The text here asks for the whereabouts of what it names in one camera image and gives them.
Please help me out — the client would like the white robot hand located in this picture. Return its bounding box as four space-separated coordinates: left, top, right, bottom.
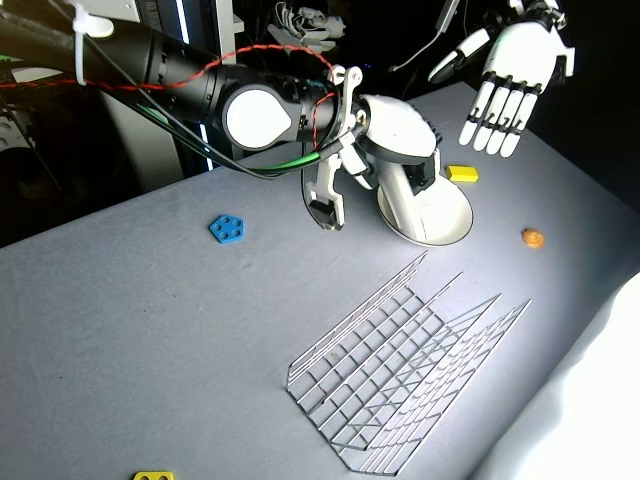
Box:
428 19 564 157
349 93 445 241

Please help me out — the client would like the spare white robot hand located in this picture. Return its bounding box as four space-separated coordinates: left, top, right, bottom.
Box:
267 0 346 54

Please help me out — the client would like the yellow rectangular block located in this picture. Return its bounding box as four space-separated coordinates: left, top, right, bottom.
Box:
446 164 480 184

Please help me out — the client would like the white bar device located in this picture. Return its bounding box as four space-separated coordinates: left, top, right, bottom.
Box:
434 0 462 37

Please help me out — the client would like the blue pentagon block with holes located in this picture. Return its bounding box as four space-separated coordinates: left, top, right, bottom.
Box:
208 214 248 245

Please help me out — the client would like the grey table cloth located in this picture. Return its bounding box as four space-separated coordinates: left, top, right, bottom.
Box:
0 82 640 480

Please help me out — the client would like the white cable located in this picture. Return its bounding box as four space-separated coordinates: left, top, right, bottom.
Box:
389 29 446 74

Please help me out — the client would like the wrist camera on white bracket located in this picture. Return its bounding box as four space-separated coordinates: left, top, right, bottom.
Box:
299 148 347 232

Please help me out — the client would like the wire dish rack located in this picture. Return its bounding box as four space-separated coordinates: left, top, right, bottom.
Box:
285 251 532 476

